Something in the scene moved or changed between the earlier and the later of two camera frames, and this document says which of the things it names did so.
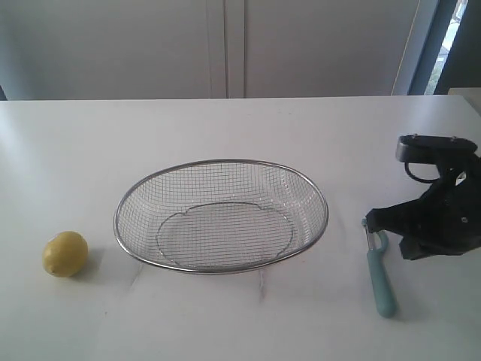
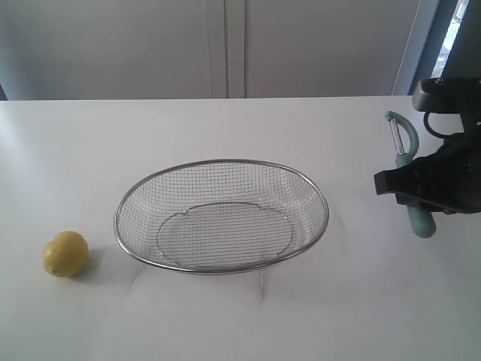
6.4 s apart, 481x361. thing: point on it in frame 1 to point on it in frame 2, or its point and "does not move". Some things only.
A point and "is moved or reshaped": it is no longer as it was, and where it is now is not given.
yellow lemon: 65,253 does not move
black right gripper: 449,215 to 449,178
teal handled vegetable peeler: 385,295 is moved or reshaped
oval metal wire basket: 221,216 does not move
